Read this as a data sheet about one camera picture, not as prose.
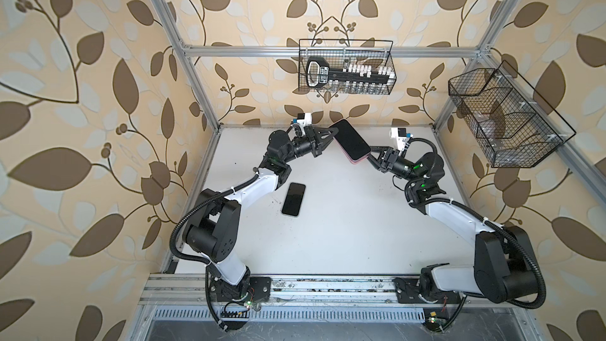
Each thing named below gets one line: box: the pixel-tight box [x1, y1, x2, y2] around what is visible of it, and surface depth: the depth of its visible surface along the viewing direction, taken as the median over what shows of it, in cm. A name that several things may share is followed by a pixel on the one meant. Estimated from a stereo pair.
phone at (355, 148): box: [329, 118, 372, 165], surface depth 72 cm
